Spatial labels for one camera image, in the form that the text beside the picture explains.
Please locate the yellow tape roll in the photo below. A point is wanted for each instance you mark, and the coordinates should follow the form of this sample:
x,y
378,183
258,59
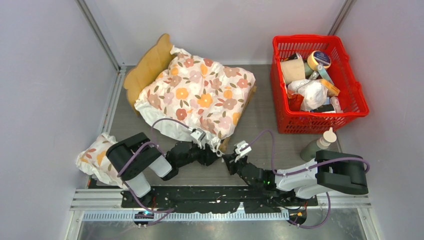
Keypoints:
x,y
317,58

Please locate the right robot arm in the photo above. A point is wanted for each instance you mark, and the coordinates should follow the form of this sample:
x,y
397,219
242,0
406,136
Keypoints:
x,y
327,171

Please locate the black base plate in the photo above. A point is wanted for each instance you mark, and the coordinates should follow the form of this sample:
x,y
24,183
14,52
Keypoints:
x,y
223,199

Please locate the red plastic basket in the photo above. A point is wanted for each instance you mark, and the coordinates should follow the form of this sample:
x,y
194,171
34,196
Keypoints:
x,y
336,111

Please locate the small floral pillow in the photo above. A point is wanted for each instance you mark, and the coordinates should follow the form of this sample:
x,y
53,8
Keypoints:
x,y
93,161

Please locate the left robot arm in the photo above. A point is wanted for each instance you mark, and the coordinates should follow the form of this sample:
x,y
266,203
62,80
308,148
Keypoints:
x,y
131,156

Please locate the wooden pet bed frame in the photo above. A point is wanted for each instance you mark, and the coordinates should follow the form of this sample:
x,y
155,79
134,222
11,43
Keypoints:
x,y
145,73

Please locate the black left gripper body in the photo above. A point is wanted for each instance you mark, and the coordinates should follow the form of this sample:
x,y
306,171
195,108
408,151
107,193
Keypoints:
x,y
196,153

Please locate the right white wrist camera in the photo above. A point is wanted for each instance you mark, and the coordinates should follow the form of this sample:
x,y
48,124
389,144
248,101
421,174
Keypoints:
x,y
241,150

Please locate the aluminium rail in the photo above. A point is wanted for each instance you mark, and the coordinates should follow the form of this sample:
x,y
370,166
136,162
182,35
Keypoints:
x,y
105,205

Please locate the green bottle with beige cap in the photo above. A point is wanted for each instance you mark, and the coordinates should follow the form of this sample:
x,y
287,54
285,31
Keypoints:
x,y
309,151

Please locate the large floral cushion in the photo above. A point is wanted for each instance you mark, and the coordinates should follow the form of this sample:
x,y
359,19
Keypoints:
x,y
198,92

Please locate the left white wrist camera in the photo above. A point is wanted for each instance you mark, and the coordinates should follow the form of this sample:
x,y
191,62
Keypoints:
x,y
199,137

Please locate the white crumpled plastic bag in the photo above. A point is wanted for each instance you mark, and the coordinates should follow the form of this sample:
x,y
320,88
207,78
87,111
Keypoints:
x,y
306,95

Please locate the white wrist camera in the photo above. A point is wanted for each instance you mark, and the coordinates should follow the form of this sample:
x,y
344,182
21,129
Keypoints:
x,y
241,150
199,137

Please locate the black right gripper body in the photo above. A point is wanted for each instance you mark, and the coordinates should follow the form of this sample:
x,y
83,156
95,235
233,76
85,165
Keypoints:
x,y
235,167

